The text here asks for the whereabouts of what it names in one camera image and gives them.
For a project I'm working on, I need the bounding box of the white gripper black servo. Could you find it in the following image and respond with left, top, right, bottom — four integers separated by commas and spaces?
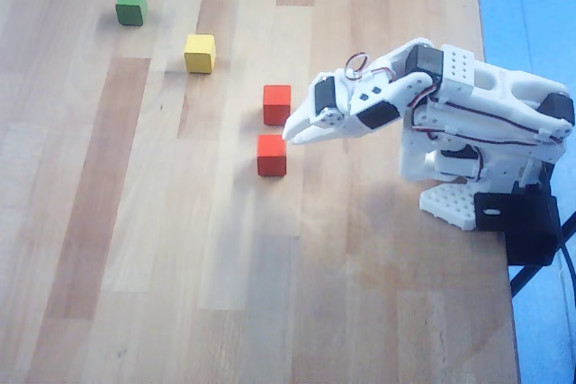
281, 71, 371, 146

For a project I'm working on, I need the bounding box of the red wooden cube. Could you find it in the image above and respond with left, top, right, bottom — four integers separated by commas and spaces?
256, 133, 288, 177
262, 84, 293, 127

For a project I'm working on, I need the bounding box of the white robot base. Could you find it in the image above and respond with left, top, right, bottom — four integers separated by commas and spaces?
419, 149, 557, 231

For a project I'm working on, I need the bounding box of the yellow wooden cube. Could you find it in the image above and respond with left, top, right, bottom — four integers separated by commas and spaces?
184, 33, 217, 75

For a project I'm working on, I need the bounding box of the green wooden cube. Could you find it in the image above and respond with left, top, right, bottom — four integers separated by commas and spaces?
114, 0, 149, 27

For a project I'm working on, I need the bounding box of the black table clamp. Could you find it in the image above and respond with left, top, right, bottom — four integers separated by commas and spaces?
473, 190, 562, 267

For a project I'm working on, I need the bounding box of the black power cable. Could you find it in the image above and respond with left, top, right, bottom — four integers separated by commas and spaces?
557, 230, 576, 295

